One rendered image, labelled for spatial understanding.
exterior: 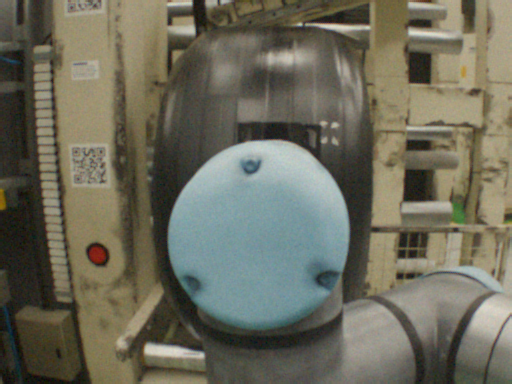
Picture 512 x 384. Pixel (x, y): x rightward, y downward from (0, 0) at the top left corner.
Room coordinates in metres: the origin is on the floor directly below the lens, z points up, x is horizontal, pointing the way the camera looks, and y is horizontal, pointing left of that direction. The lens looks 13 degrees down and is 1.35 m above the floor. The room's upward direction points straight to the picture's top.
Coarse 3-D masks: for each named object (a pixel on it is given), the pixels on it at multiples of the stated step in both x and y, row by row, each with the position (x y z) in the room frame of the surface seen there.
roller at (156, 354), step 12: (144, 348) 0.66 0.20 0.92; (156, 348) 0.66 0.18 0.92; (168, 348) 0.66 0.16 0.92; (180, 348) 0.66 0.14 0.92; (192, 348) 0.66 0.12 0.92; (144, 360) 0.65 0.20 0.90; (156, 360) 0.65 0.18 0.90; (168, 360) 0.65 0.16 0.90; (180, 360) 0.65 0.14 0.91; (192, 360) 0.65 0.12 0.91; (204, 360) 0.65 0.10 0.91
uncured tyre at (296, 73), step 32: (224, 32) 0.70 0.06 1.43; (256, 32) 0.69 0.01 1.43; (288, 32) 0.69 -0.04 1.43; (320, 32) 0.69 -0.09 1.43; (192, 64) 0.63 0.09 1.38; (224, 64) 0.62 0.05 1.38; (256, 64) 0.61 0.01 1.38; (288, 64) 0.61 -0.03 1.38; (320, 64) 0.61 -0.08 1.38; (352, 64) 0.64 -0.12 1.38; (192, 96) 0.58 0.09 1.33; (256, 96) 0.57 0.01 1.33; (288, 96) 0.57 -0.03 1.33; (320, 96) 0.57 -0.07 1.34; (352, 96) 0.59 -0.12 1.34; (160, 128) 0.60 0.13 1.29; (192, 128) 0.56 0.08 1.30; (224, 128) 0.55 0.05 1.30; (352, 128) 0.56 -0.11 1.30; (160, 160) 0.57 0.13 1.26; (192, 160) 0.54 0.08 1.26; (352, 160) 0.54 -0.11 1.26; (160, 192) 0.56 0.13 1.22; (352, 192) 0.53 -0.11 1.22; (160, 224) 0.56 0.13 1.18; (352, 224) 0.53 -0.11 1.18; (160, 256) 0.56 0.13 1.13; (352, 256) 0.53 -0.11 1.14; (352, 288) 0.54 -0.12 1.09; (192, 320) 0.57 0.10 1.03
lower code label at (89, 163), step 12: (72, 144) 0.74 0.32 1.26; (84, 144) 0.74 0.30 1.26; (96, 144) 0.74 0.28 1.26; (72, 156) 0.74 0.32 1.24; (84, 156) 0.74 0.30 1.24; (96, 156) 0.74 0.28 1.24; (108, 156) 0.73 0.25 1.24; (72, 168) 0.74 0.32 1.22; (84, 168) 0.74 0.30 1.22; (96, 168) 0.74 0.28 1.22; (108, 168) 0.73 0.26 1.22; (72, 180) 0.74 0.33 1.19; (84, 180) 0.74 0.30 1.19; (96, 180) 0.74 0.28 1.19; (108, 180) 0.73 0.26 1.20
